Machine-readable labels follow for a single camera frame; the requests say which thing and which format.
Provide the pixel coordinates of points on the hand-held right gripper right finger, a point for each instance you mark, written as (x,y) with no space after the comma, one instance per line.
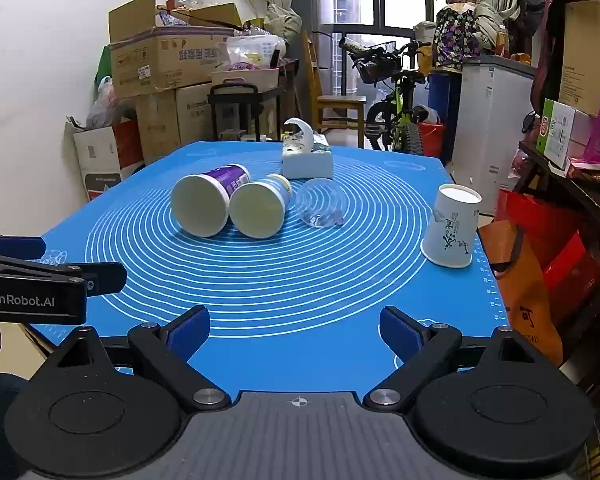
(400,334)

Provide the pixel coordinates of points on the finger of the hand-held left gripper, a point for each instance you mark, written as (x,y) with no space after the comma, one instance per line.
(15,247)
(105,278)

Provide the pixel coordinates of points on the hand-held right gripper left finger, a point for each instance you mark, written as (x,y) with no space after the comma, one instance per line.
(189,332)

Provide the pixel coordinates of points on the purple label paper cup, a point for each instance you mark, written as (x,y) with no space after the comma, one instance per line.
(200,205)

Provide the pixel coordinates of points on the light blue label paper cup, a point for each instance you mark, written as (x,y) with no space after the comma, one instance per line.
(257,207)

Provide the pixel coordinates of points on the clear plastic cup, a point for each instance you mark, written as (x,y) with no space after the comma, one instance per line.
(320,200)

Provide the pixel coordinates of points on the white floral print paper cup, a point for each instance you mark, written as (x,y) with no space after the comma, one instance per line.
(450,230)

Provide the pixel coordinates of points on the blue silicone mat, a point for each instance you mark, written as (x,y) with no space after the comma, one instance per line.
(280,285)

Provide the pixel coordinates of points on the white red cardboard box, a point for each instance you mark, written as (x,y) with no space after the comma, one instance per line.
(100,155)

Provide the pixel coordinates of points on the orange paper bag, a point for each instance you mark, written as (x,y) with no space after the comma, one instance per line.
(525,290)

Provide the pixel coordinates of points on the plain brown cardboard box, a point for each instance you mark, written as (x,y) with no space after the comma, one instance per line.
(157,127)

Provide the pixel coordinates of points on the translucent plastic bag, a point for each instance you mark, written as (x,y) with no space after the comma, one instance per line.
(102,105)

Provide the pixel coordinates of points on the red shopping bag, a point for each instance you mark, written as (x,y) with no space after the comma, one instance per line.
(565,260)

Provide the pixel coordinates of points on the brown cardboard box white side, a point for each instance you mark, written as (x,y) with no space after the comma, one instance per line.
(195,112)

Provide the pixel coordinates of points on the white tissue box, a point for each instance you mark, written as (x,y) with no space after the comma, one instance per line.
(307,162)

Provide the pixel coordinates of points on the red bucket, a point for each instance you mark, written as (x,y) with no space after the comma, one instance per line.
(432,137)

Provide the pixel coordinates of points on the large open cardboard box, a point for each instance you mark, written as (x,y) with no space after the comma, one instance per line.
(150,60)

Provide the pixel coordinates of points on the black green bicycle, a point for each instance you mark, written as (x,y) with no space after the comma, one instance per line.
(405,110)

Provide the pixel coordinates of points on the white chest freezer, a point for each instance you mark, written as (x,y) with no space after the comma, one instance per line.
(485,125)

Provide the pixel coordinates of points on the dark wooden side table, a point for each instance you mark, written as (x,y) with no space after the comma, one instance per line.
(595,220)

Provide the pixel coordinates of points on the black utility cart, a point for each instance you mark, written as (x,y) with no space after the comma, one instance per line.
(245,96)

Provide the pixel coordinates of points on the blue barrel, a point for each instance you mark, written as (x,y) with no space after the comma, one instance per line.
(440,102)

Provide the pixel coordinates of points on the wooden chair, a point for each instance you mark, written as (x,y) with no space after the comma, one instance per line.
(337,102)

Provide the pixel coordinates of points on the beige storage basket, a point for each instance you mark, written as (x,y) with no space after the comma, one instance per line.
(245,79)

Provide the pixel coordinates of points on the green white small box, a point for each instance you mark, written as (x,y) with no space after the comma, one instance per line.
(555,132)

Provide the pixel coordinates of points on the clear bag of goods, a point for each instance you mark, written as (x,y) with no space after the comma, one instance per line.
(252,52)

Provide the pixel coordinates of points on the floral cloth bundle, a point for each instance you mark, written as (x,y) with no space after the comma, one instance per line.
(455,37)

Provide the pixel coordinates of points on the maroon hanging bag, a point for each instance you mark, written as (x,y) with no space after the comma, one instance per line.
(547,45)

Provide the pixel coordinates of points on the tall tan cardboard box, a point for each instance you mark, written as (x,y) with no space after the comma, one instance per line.
(587,55)

